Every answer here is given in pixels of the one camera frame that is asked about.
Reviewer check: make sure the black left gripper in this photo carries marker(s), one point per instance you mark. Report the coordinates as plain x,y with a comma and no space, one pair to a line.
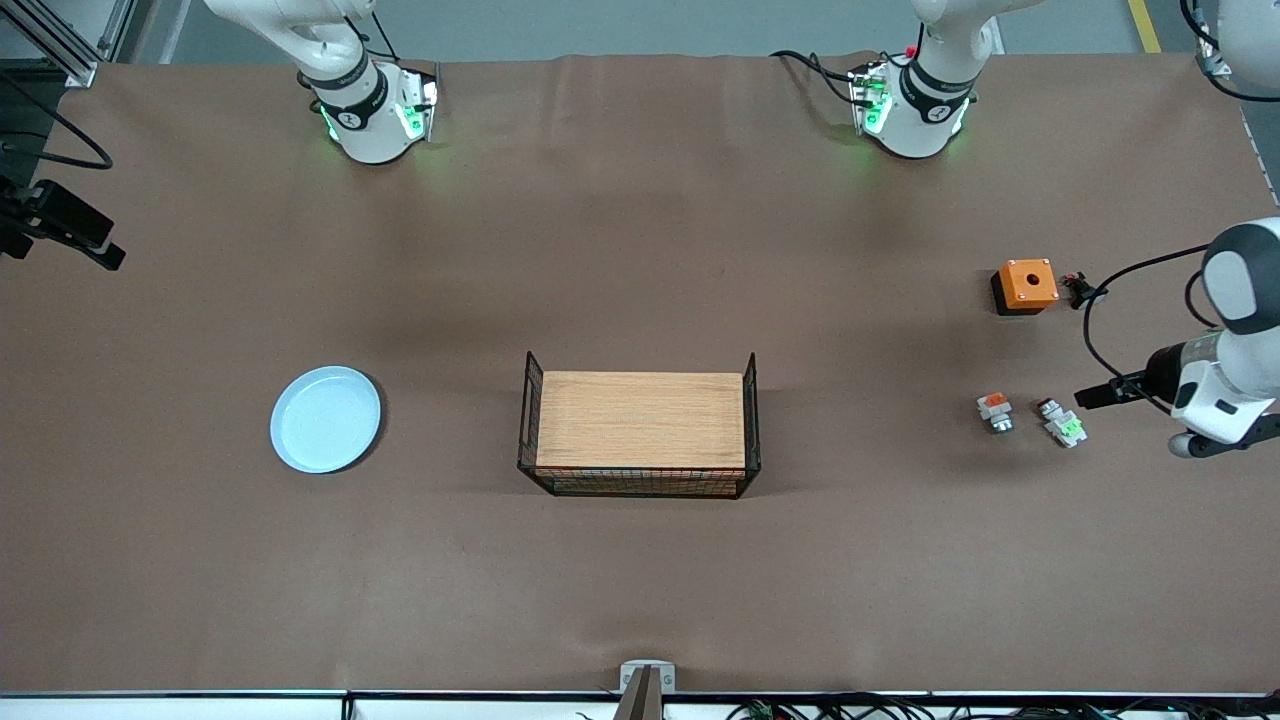
1160,377

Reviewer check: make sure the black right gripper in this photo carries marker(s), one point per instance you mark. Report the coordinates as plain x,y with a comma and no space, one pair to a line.
48,213

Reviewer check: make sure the red button green switch block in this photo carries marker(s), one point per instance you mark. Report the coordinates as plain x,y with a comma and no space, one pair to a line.
1068,428

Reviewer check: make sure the light blue round plate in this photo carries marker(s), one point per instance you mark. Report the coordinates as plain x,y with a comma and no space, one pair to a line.
326,420

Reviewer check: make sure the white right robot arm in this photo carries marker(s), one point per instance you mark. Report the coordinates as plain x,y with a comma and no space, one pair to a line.
365,130

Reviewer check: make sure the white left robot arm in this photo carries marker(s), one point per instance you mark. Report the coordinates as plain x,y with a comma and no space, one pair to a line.
1250,390

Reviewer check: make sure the orange button box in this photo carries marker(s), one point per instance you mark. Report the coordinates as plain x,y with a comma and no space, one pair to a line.
1028,287

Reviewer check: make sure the wooden board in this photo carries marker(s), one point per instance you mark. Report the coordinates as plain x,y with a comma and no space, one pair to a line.
640,420

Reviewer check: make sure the brown paper table cover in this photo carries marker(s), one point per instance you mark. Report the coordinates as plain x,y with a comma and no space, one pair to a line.
640,590

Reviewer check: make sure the small black red switch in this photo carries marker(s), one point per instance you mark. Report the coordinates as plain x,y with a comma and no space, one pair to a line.
1080,290

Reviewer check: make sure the silver button orange switch block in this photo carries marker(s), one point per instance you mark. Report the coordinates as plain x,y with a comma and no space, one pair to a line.
995,408

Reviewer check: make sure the aluminium frame profile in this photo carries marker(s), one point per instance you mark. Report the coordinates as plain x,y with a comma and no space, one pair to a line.
75,55

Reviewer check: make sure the metal connector bracket green light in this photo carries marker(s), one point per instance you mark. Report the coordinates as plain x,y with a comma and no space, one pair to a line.
415,110
870,100

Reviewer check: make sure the grey metal bracket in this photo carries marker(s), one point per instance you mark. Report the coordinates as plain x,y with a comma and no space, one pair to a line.
632,670

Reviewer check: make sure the brown tapered post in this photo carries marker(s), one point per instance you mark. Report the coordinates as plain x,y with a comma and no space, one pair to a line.
645,700

